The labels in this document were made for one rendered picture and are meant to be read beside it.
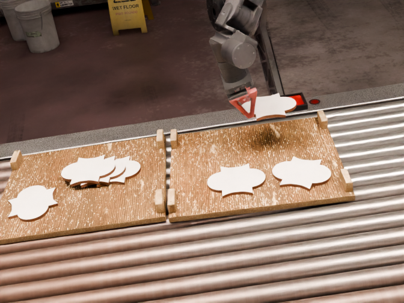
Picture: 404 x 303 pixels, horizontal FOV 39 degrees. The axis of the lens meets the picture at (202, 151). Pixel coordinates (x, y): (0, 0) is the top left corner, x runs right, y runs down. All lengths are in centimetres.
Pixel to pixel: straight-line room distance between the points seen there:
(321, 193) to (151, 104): 260
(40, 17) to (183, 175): 369
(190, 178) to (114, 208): 19
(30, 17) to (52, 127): 140
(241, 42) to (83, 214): 53
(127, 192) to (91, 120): 240
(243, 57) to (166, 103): 254
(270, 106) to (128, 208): 42
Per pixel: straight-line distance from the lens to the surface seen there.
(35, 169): 157
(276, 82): 257
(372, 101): 168
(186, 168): 142
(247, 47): 125
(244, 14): 131
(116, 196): 138
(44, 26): 499
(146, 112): 370
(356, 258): 117
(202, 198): 131
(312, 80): 383
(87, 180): 141
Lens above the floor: 173
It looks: 33 degrees down
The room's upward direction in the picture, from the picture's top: 9 degrees counter-clockwise
